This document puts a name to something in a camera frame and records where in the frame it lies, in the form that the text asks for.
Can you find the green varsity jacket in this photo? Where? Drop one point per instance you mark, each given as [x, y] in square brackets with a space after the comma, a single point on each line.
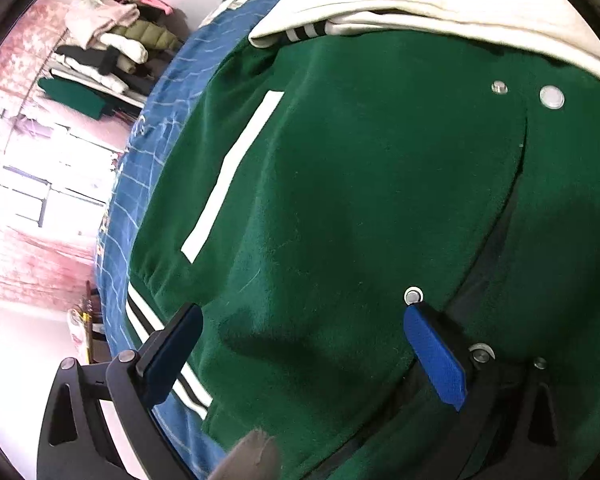
[360, 200]

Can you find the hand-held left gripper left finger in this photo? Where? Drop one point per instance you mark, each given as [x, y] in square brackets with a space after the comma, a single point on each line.
[172, 347]

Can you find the metal clothes rack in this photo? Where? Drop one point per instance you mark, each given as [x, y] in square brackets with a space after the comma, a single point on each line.
[75, 85]

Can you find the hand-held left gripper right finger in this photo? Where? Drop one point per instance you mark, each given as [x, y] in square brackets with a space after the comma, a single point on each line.
[437, 355]

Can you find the small cluttered stand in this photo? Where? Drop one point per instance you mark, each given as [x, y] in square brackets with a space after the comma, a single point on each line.
[86, 327]

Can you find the pile of folded clothes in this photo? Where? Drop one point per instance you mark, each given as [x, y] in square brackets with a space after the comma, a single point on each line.
[112, 42]

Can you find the blue patterned bed sheet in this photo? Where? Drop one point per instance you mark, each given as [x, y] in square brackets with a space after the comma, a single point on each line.
[145, 170]

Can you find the grey cloth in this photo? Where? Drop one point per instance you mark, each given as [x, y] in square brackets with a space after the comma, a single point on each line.
[252, 457]

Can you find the window with dark frame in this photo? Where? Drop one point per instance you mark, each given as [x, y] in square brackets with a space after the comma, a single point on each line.
[40, 180]

